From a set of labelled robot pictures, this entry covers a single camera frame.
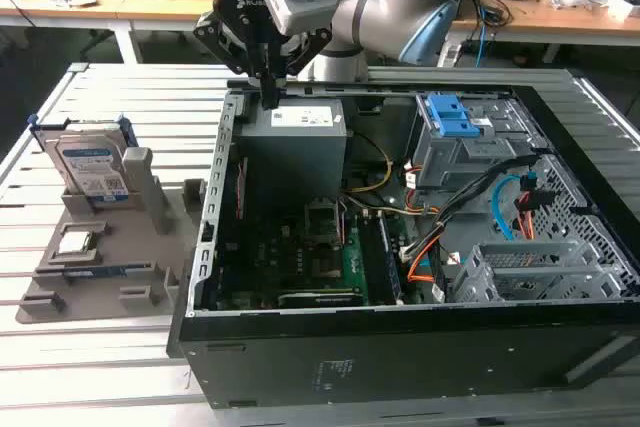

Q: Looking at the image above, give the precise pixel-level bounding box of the blue RAM stick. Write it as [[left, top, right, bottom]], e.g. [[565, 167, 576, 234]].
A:
[[34, 261, 151, 279]]

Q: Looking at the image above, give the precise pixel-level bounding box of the blue network cable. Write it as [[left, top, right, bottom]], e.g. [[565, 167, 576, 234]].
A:
[[472, 0, 490, 68]]

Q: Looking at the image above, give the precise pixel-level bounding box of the orange wire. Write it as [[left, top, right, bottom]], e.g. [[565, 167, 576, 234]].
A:
[[407, 241, 439, 283]]

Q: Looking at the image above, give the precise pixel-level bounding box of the CPU socket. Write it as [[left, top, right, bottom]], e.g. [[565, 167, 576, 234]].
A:
[[309, 254, 346, 282]]

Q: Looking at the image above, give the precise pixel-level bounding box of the wooden desk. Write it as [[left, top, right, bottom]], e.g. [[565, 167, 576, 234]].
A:
[[449, 0, 640, 66], [0, 0, 221, 66]]

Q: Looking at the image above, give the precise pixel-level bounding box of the black RAM slot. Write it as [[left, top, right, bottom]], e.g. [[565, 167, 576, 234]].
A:
[[358, 216, 384, 304]]

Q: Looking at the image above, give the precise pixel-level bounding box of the grey parts rack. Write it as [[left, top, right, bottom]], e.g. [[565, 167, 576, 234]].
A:
[[14, 146, 209, 326]]

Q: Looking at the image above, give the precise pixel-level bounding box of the blue drive latch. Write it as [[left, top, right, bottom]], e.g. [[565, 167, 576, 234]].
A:
[[427, 92, 480, 137]]

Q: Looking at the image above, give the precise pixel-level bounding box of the grey drive cage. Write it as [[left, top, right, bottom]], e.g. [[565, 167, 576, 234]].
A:
[[407, 91, 539, 193]]

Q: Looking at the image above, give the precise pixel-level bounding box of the installed RAM stick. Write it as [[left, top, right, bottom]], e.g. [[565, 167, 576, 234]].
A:
[[375, 214, 404, 302]]

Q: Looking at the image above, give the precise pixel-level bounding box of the black graphics card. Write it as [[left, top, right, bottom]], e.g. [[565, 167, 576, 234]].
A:
[[277, 289, 366, 308]]

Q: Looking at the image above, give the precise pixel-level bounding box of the thin locking lever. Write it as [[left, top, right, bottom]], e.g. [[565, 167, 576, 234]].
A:
[[338, 200, 349, 251]]

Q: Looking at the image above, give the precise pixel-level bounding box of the dark motherboard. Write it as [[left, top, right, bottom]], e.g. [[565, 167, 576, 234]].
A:
[[214, 196, 426, 308]]

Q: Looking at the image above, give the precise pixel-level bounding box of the black wire bundle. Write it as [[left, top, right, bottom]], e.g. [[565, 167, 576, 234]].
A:
[[399, 154, 544, 268]]

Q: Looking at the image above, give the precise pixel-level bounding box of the black open PC case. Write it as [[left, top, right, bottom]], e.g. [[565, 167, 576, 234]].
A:
[[167, 69, 640, 411]]

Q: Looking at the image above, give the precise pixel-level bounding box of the metal socket cover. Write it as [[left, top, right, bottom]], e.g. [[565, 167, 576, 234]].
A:
[[303, 199, 342, 247]]

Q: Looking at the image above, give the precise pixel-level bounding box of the power wire with black connector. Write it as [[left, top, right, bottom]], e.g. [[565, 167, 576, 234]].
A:
[[517, 170, 554, 241]]

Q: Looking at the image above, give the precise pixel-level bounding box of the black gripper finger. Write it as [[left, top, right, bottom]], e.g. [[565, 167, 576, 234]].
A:
[[272, 25, 334, 110], [193, 10, 274, 110]]

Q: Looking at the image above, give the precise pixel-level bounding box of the yellow wire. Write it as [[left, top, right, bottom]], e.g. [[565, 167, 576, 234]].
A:
[[344, 134, 394, 194]]

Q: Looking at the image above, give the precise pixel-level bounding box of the silver CPU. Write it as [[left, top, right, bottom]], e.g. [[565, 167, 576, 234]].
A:
[[55, 231, 96, 254]]

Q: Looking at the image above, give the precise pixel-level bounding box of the hard disk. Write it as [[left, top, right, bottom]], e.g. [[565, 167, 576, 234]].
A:
[[28, 114, 140, 204]]

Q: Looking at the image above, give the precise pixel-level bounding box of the grey wire bundle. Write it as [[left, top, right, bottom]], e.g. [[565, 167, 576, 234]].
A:
[[344, 194, 441, 218]]

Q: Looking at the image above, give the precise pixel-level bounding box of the grey disk bay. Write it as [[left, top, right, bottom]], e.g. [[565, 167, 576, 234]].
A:
[[447, 241, 626, 304]]

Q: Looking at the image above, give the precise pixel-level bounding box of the grey power supply unit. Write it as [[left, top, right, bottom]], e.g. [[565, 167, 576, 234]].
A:
[[234, 98, 349, 208]]

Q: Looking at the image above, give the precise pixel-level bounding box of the white power strip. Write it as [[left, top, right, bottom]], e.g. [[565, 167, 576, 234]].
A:
[[438, 41, 464, 68]]

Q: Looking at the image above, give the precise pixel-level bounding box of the blue data wire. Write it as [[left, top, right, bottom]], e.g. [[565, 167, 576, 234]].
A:
[[490, 174, 526, 243]]

